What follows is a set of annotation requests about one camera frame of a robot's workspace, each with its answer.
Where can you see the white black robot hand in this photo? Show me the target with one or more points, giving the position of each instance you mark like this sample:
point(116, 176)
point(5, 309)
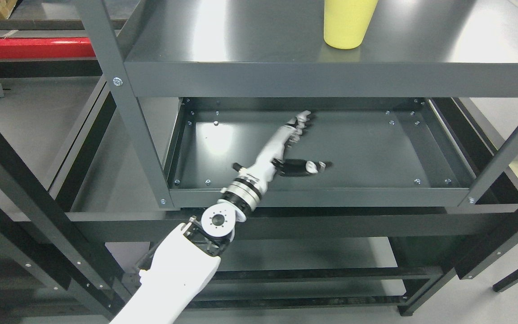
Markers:
point(271, 159)

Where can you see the yellow plastic cup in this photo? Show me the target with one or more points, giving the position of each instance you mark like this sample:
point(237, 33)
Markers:
point(345, 22)

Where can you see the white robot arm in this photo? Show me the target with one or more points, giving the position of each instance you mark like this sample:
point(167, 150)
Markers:
point(185, 261)

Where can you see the grey metal shelf unit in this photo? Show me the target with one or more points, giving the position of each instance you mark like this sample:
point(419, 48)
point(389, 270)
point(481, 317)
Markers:
point(420, 121)

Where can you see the black metal shelf rack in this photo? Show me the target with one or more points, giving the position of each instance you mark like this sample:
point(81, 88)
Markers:
point(54, 113)

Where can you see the red metal beam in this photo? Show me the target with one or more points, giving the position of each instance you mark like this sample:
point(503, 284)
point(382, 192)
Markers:
point(61, 47)

